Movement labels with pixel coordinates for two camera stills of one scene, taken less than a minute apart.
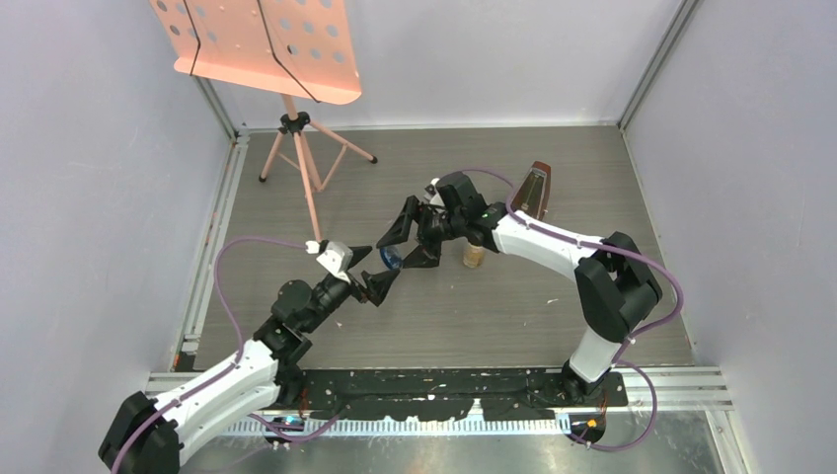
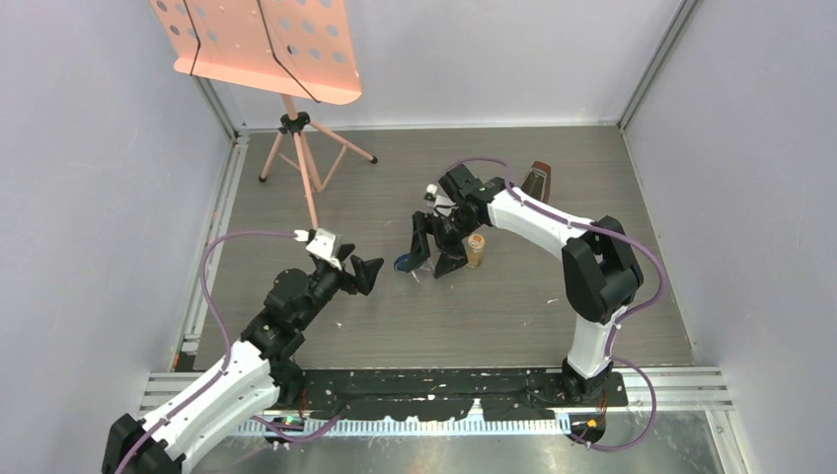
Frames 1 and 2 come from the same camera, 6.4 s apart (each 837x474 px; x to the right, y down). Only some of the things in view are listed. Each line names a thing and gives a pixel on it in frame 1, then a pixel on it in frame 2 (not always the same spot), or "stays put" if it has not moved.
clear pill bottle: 473,256 stays put
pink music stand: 302,48 stays put
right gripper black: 401,230 → 453,256
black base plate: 444,394 stays put
